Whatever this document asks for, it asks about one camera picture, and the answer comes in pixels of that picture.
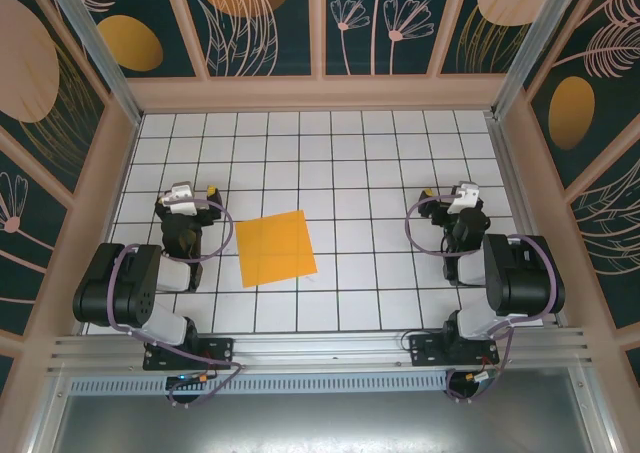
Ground orange square paper sheet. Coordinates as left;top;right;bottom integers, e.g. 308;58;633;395
234;209;320;289

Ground grey metal sheet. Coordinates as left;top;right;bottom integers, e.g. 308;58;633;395
27;367;616;453

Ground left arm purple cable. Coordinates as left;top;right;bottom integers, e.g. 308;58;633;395
107;197;246;408

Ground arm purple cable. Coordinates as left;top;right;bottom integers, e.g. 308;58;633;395
107;197;246;408
404;196;557;404

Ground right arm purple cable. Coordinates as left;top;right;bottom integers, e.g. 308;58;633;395
404;196;557;404

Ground aluminium side rail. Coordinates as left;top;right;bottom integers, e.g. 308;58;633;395
487;112;571;330

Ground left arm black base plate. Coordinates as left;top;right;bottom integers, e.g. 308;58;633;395
142;336;236;372

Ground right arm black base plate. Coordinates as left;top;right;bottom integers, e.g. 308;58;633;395
408;333;501;369

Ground aluminium frame post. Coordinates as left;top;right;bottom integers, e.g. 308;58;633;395
489;0;585;120
41;0;145;127

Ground aluminium mounting rail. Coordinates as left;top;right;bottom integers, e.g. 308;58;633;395
46;325;595;377

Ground slotted grey cable duct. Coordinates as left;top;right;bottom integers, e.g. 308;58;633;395
67;374;451;397

